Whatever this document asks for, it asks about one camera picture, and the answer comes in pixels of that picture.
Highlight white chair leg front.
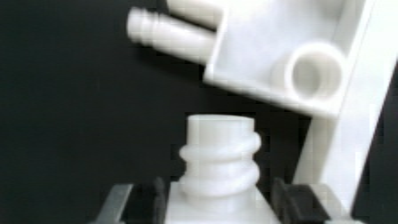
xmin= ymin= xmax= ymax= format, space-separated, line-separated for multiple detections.
xmin=166 ymin=114 xmax=282 ymax=224

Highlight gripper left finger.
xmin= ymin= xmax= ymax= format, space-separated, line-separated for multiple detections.
xmin=93 ymin=177 xmax=168 ymax=224

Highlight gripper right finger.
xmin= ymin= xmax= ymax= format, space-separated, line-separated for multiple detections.
xmin=271 ymin=178 xmax=331 ymax=224

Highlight white chair seat block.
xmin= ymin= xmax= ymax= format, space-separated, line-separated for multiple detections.
xmin=127 ymin=0 xmax=398 ymax=224

